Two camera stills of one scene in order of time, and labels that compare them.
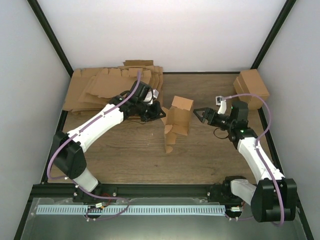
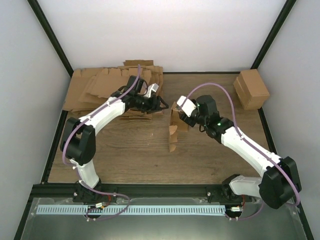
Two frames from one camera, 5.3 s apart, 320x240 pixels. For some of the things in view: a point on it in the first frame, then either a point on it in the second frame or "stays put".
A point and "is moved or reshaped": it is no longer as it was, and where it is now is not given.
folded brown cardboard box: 249,81 stays put
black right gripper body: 216,122 → 183,117
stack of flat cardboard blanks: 91,92 stays put
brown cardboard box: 177,120 is moved or reshaped
